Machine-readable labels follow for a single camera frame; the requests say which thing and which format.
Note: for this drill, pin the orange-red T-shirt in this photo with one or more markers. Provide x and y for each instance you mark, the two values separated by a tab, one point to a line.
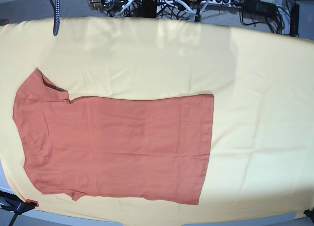
96	146

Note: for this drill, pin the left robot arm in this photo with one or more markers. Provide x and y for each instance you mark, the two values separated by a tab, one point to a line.
190	9

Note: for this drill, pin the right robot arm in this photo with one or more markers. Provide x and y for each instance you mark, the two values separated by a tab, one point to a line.
111	8

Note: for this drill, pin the yellow table cloth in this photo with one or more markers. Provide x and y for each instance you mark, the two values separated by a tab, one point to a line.
262	154

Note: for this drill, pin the white power strip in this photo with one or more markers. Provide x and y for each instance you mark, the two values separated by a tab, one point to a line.
226	3

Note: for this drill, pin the black power adapter box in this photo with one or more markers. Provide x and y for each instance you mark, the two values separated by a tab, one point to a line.
260	8

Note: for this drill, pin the black tower case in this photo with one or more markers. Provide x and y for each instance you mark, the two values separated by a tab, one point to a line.
294	20

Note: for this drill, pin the blue clamp with red tip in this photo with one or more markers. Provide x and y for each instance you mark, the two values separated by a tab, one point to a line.
12	203

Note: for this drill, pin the red clamp at left edge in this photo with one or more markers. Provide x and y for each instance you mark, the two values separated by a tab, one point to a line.
3	22

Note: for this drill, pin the black clamp right corner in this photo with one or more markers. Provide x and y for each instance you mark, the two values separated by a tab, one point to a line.
310	214

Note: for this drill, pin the black central post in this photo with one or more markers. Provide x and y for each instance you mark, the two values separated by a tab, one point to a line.
148	8

